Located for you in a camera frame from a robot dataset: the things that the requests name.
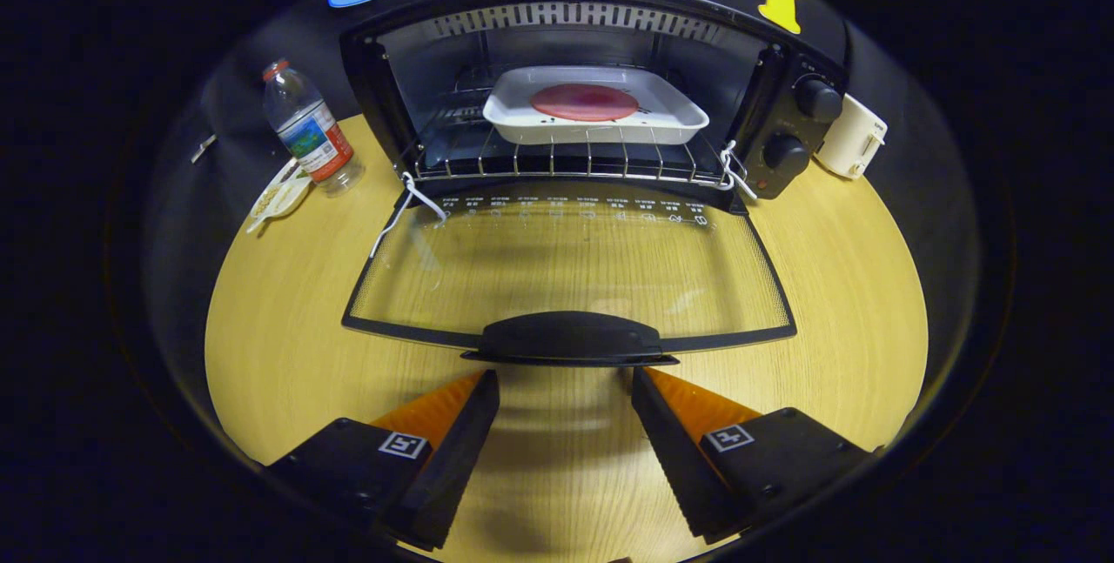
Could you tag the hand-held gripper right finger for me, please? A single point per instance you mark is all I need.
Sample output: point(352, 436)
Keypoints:
point(674, 459)

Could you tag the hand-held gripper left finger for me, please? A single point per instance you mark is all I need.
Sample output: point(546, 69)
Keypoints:
point(452, 459)

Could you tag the black toaster oven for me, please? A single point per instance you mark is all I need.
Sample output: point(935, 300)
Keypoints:
point(570, 338)

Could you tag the white cherry-print plate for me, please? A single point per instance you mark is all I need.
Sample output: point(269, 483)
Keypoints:
point(670, 119)

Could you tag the round pink ham slice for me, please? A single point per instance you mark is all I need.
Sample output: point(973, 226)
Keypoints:
point(583, 102)

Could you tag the white toaster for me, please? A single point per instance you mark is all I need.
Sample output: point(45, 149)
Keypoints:
point(848, 137)

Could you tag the small white snack dish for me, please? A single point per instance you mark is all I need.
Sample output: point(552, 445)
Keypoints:
point(277, 196)

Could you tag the clear plastic water bottle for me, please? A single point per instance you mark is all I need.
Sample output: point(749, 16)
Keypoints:
point(313, 137)

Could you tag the small white clip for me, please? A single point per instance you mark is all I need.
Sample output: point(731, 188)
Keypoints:
point(203, 148)

